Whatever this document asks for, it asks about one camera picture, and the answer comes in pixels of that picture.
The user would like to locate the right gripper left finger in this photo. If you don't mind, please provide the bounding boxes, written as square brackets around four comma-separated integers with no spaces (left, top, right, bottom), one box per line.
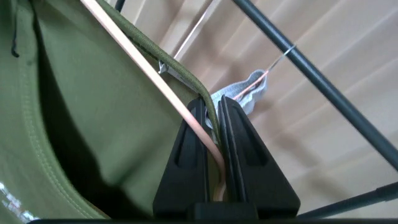
[152,96,211,218]

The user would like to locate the black clothes rack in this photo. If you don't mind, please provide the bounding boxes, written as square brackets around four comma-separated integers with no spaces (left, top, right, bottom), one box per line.
[114,0,398,218]

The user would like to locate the pink clothes hanger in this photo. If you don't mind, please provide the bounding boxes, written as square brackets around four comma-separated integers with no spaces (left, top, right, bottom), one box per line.
[232,45,296,101]
[80,0,227,202]

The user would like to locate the pale grey shorts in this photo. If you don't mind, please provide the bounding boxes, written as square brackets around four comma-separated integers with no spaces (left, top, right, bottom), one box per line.
[205,68,268,144]

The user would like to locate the green garment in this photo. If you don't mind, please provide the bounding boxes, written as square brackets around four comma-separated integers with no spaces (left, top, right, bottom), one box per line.
[0,0,223,220]

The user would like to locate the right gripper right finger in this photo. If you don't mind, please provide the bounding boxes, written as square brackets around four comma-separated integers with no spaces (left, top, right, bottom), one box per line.
[217,95,302,218]

